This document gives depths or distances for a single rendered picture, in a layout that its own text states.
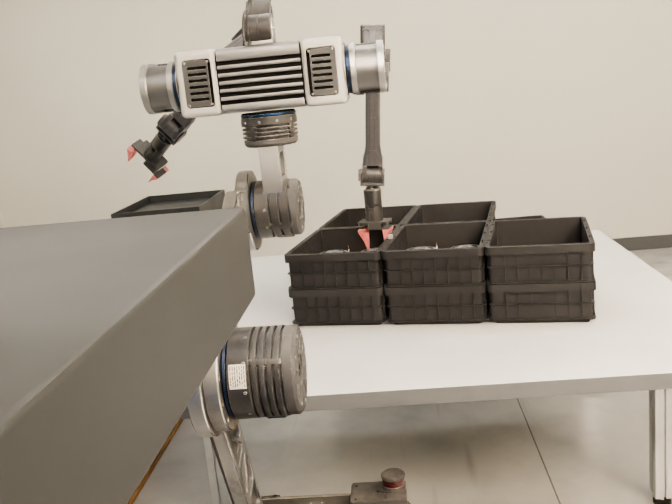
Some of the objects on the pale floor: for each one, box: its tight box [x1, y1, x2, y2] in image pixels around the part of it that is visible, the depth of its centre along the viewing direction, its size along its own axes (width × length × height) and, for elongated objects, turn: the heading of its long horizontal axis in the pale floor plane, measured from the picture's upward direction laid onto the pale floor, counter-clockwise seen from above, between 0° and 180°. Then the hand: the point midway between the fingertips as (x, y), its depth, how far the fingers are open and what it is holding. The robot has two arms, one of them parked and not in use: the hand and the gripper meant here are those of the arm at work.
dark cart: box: [111, 190, 225, 218], centre depth 413 cm, size 62×45×90 cm
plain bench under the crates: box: [180, 230, 672, 504], centre depth 265 cm, size 160×160×70 cm
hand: (377, 246), depth 256 cm, fingers open, 6 cm apart
